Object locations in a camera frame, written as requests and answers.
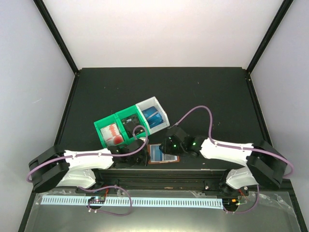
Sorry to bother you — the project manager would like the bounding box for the brown leather card holder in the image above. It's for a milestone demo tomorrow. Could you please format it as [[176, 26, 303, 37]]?
[[148, 144, 180, 164]]

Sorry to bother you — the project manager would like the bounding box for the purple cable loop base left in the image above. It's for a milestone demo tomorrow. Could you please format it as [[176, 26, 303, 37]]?
[[78, 185, 133, 217]]

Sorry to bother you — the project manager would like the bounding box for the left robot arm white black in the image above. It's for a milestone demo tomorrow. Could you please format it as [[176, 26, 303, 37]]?
[[26, 138, 148, 193]]

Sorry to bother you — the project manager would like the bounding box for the green bin left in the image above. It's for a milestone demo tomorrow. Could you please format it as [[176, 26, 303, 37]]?
[[94, 114, 125, 148]]

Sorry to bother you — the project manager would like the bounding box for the white bin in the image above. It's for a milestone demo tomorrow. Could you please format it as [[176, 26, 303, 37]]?
[[135, 97, 170, 134]]

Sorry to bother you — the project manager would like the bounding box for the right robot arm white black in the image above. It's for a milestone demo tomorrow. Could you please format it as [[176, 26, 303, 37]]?
[[159, 126, 287, 195]]

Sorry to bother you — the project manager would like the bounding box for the black frame post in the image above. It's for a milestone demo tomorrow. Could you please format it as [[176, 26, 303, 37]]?
[[33, 0, 79, 75], [246, 0, 293, 74]]

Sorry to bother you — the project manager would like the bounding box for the black aluminium rail front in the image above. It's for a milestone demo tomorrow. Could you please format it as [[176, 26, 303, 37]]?
[[91, 169, 293, 194]]

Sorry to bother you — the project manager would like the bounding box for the green bin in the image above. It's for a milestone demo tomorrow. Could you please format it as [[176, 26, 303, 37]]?
[[94, 114, 125, 148], [115, 105, 148, 144]]

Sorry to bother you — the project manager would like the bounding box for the red white cards stack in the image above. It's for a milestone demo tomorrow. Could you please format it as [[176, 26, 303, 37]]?
[[100, 123, 124, 146]]

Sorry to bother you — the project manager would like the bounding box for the blue cards stack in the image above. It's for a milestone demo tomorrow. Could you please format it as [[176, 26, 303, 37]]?
[[141, 106, 167, 131]]

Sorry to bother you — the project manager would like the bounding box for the blue credit card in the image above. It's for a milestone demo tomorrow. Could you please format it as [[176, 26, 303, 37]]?
[[150, 145, 162, 162]]

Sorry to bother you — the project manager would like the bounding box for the green bin middle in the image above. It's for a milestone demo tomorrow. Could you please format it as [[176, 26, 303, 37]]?
[[115, 105, 148, 144]]

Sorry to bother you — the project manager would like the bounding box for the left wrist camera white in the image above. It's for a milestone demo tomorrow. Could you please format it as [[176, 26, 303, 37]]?
[[140, 137, 149, 145]]

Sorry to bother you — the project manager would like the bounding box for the white slotted cable duct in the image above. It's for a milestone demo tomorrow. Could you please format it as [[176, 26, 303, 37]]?
[[41, 195, 223, 209]]

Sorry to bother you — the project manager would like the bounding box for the purple cable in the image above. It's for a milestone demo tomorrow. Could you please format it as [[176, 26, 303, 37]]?
[[170, 105, 295, 178], [26, 125, 148, 182]]

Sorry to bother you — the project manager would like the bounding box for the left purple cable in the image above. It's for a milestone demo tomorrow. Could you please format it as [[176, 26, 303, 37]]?
[[26, 125, 148, 182]]

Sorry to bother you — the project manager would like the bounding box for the small circuit board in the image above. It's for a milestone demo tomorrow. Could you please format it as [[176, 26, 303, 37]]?
[[88, 196, 105, 204]]

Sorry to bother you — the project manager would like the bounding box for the right black frame post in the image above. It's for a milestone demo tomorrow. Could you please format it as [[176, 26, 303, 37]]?
[[246, 0, 293, 74]]

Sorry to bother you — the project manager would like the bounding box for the left black frame post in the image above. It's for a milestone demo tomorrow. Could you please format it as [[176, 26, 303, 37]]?
[[33, 0, 79, 75]]

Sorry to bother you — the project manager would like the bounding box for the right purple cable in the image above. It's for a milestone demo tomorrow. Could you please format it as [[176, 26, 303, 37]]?
[[170, 105, 295, 178]]

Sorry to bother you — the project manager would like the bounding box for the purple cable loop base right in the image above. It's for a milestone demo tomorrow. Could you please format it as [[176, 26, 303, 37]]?
[[223, 185, 261, 215]]

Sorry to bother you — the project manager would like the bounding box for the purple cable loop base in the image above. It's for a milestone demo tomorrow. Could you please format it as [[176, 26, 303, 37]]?
[[78, 185, 133, 217], [223, 185, 261, 215]]

